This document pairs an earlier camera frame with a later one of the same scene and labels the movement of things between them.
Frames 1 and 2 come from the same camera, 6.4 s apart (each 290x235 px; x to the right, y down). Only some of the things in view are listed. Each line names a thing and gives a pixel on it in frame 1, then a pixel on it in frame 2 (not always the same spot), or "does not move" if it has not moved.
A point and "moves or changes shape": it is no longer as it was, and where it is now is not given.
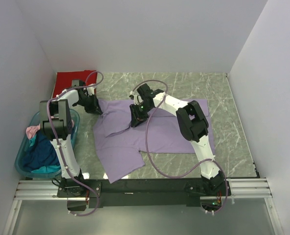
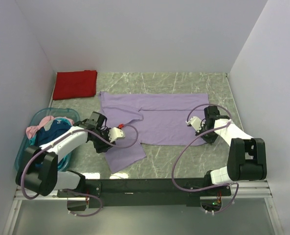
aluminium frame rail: x=240 y=188 does not move
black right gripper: x=136 y=118 to x=210 y=140
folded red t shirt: x=63 y=80 does not move
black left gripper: x=95 y=108 to x=101 y=148
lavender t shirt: x=120 y=143 moves or changes shape
